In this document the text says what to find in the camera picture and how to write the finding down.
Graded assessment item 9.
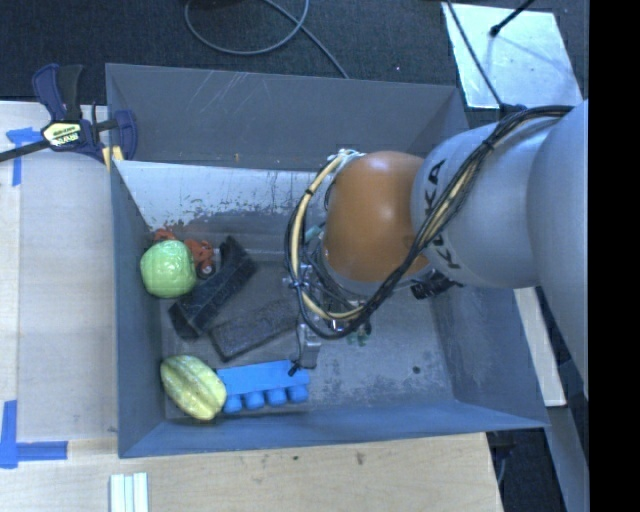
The dark green flat block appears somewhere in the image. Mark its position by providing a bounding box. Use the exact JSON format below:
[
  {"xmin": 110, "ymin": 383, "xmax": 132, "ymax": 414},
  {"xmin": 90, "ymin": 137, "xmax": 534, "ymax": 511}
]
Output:
[
  {"xmin": 168, "ymin": 235, "xmax": 259, "ymax": 341},
  {"xmin": 208, "ymin": 296, "xmax": 302, "ymax": 363}
]

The blue toy block with pegs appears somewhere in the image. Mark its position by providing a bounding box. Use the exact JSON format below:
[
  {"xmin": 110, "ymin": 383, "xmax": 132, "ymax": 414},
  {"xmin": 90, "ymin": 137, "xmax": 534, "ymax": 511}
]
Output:
[{"xmin": 215, "ymin": 359, "xmax": 312, "ymax": 416}]

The grey metal bin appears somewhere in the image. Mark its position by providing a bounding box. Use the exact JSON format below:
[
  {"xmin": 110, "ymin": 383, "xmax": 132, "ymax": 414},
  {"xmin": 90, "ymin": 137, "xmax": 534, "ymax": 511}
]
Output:
[{"xmin": 104, "ymin": 62, "xmax": 552, "ymax": 460}]

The yellow toy star fruit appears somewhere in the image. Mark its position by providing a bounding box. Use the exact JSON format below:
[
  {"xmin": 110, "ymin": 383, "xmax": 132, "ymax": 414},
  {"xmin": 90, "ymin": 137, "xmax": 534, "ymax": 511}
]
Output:
[{"xmin": 159, "ymin": 354, "xmax": 228, "ymax": 422}]

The orange toy vehicle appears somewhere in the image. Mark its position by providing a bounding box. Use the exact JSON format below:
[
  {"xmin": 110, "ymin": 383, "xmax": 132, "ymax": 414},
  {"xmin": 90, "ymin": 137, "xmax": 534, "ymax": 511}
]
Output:
[{"xmin": 153, "ymin": 228, "xmax": 218, "ymax": 281}]

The green toy cabbage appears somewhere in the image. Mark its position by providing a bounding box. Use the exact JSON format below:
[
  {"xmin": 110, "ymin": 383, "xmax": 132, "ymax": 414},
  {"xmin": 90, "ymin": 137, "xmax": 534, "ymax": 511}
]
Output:
[{"xmin": 139, "ymin": 239, "xmax": 198, "ymax": 300}]

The black cylinder on white bracket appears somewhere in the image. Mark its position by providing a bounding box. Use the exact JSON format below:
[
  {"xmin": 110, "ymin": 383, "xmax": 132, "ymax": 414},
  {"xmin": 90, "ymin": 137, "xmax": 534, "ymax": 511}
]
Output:
[{"xmin": 409, "ymin": 272, "xmax": 464, "ymax": 302}]

